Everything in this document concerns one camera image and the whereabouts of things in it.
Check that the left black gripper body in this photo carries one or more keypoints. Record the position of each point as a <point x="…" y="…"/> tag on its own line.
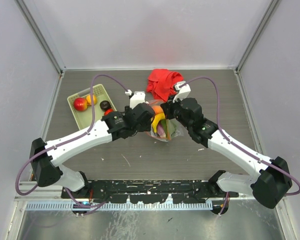
<point x="145" y="127"/>

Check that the yellow orange fruit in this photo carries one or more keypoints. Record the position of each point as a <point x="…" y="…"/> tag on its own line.
<point x="91" y="100"/>

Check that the clear zip top bag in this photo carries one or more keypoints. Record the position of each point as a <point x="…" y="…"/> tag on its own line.
<point x="163" y="122"/>

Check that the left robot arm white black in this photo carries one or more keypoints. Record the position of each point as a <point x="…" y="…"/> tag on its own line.
<point x="48" y="157"/>

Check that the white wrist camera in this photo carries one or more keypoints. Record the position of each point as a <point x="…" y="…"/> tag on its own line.
<point x="135" y="98"/>
<point x="182" y="90"/>

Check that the orange peach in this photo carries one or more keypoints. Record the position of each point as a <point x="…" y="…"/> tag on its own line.
<point x="157" y="109"/>

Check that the dark purple plum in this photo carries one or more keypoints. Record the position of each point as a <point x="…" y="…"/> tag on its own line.
<point x="105" y="105"/>

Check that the red strawberry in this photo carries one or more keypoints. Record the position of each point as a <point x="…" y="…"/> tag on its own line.
<point x="108" y="111"/>

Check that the red crumpled cloth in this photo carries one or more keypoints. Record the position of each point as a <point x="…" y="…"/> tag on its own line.
<point x="161" y="83"/>

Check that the purple eggplant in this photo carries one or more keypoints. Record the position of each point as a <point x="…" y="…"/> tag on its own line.
<point x="160" y="131"/>

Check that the yellow banana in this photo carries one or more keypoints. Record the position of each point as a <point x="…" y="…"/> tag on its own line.
<point x="156" y="120"/>

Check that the green plastic basket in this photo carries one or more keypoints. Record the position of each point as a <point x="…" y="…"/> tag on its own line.
<point x="83" y="119"/>

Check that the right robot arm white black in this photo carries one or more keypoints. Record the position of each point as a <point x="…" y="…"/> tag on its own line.
<point x="266" y="179"/>

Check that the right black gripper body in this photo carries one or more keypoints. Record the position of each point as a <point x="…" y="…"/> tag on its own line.
<point x="174" y="110"/>

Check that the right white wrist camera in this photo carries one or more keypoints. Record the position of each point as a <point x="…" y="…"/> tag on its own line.
<point x="182" y="90"/>

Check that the slotted cable duct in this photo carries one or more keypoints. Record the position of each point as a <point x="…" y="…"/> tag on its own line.
<point x="166" y="206"/>

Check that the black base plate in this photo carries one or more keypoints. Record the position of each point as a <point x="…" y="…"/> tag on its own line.
<point x="150" y="191"/>

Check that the red apple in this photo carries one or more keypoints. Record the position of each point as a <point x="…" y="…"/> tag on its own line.
<point x="80" y="104"/>

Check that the green leafy vegetable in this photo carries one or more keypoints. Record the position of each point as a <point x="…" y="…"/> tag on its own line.
<point x="173" y="129"/>

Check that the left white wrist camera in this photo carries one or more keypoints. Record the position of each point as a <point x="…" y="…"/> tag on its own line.
<point x="135" y="98"/>

